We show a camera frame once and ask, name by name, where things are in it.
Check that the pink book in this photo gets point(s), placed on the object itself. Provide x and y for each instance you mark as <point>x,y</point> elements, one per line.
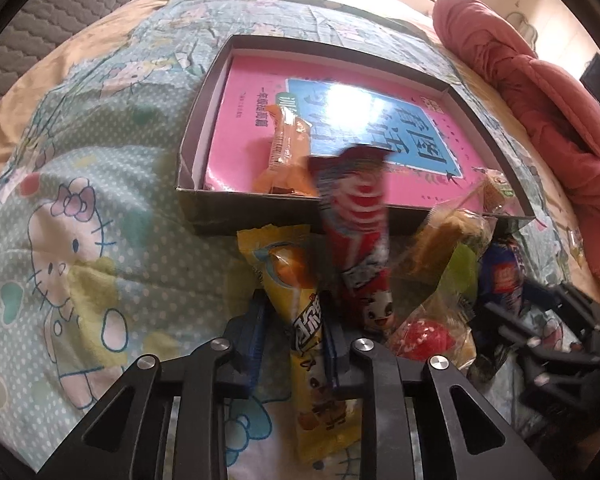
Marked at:
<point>240,110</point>

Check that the pink quilt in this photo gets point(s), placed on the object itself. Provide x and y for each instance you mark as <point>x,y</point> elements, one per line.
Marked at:
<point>530,85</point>

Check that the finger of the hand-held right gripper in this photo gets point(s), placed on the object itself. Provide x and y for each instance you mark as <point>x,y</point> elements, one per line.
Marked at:
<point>510,322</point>
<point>560,390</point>

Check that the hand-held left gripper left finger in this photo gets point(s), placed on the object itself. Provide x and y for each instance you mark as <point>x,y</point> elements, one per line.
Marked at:
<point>257,335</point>

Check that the red snack packet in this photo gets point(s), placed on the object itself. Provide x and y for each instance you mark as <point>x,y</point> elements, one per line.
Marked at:
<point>355,230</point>

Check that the grey quilted headboard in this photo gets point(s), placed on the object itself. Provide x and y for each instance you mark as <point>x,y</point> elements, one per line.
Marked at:
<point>55,10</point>

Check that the printed cartoon blanket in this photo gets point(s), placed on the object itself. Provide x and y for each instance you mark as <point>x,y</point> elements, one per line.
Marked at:
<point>105,160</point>

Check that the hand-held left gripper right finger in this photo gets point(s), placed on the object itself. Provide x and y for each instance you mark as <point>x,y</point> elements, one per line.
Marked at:
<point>332,355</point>

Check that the shallow dark cardboard box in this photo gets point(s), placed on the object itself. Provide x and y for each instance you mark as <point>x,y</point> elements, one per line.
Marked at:
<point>230,215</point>

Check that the blue snack packet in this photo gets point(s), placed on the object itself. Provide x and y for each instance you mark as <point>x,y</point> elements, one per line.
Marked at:
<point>502,280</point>

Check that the clear packet with red candy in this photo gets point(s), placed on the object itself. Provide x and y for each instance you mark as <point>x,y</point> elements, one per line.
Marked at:
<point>422,337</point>

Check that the orange snack packet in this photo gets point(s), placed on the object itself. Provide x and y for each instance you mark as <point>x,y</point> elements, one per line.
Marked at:
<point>285,145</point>

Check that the clear packet with yellow cake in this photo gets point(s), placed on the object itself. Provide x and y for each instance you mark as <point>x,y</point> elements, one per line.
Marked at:
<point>445,240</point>

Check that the beige bed sheet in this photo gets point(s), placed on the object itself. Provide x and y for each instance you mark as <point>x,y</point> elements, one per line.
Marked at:
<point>10,130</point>

